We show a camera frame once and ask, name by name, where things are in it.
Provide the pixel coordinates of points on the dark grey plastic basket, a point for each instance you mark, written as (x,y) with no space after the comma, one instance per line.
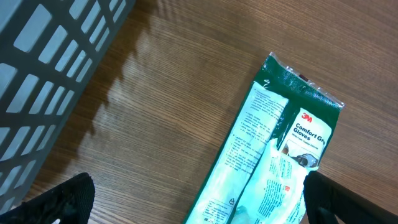
(49,51)

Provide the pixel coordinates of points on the green white plastic package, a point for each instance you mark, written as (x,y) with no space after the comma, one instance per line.
(281,104)

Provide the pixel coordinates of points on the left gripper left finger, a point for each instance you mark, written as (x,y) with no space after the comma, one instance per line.
(70,202)

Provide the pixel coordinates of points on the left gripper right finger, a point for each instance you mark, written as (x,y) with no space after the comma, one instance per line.
(327,201)

